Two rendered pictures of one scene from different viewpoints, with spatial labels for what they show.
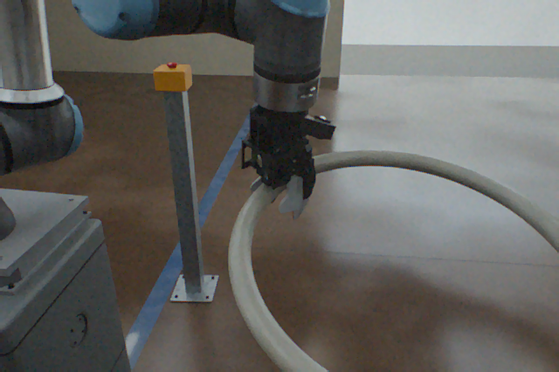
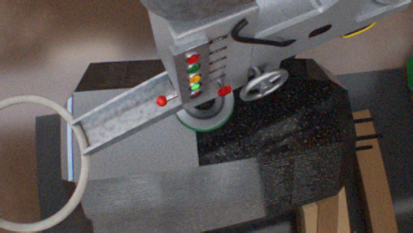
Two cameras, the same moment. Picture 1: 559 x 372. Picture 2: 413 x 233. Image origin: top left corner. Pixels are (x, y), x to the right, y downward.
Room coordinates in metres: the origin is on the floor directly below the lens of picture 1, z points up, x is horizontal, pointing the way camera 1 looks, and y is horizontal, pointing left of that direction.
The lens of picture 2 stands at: (-0.07, 0.21, 2.34)
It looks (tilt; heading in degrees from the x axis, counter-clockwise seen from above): 71 degrees down; 262
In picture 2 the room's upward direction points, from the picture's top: 2 degrees counter-clockwise
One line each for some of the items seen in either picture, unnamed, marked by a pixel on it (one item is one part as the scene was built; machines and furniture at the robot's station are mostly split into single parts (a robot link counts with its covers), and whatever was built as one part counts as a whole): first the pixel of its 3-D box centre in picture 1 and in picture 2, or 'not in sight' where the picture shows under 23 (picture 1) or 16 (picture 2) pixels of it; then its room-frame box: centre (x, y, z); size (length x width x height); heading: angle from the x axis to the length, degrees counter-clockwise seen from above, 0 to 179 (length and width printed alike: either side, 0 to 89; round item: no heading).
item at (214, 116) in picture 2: not in sight; (203, 99); (-0.14, -0.34, 0.89); 0.21 x 0.21 x 0.01
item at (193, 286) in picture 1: (185, 191); not in sight; (1.75, 0.40, 0.54); 0.20 x 0.20 x 1.09; 87
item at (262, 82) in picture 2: not in sight; (258, 74); (-0.29, -0.26, 1.24); 0.15 x 0.10 x 0.15; 14
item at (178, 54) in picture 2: not in sight; (191, 72); (-0.10, -0.22, 1.41); 0.08 x 0.03 x 0.28; 14
